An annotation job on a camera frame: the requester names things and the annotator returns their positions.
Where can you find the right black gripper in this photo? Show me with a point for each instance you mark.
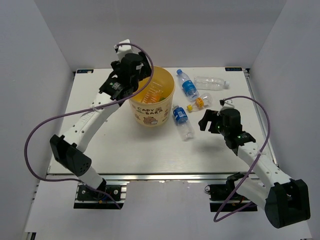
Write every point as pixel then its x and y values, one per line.
pixel 209 116

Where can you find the orange plastic bottle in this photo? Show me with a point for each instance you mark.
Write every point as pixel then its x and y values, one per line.
pixel 153 97

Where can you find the clear bottle white label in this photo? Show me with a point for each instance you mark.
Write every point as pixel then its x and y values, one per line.
pixel 152 87

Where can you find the right blue corner sticker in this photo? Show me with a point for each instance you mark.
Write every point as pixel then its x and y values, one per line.
pixel 233 69

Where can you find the aluminium table front rail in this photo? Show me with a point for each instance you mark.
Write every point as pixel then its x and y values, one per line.
pixel 166 177

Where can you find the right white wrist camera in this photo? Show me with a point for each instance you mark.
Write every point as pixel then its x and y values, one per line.
pixel 226 104

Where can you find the clear plastic bottle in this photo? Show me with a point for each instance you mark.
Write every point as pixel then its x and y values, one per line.
pixel 211 83

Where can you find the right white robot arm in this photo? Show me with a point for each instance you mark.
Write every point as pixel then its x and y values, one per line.
pixel 284 200

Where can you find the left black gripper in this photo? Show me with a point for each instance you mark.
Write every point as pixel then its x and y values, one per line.
pixel 145 71

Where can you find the small bottle yellow cap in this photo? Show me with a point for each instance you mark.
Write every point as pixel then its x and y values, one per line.
pixel 200 103

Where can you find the blue label bottle white cap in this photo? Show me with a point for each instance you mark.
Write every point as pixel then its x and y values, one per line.
pixel 183 123

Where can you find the blue corner sticker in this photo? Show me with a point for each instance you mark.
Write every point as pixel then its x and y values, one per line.
pixel 84 71
pixel 233 69

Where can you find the yellow capybara plastic bin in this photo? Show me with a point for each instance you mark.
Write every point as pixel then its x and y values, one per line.
pixel 154 114

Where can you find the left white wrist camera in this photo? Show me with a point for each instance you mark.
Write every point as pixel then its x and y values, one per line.
pixel 122 50

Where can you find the blue label water bottle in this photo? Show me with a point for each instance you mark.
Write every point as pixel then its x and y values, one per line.
pixel 187 86

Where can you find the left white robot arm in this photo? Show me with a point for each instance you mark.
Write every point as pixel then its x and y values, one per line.
pixel 68 149

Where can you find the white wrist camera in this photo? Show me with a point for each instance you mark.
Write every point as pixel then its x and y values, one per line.
pixel 226 104
pixel 122 50

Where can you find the left blue corner sticker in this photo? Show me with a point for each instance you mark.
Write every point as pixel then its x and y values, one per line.
pixel 84 71

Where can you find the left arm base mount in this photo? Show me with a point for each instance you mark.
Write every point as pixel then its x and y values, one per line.
pixel 88 199

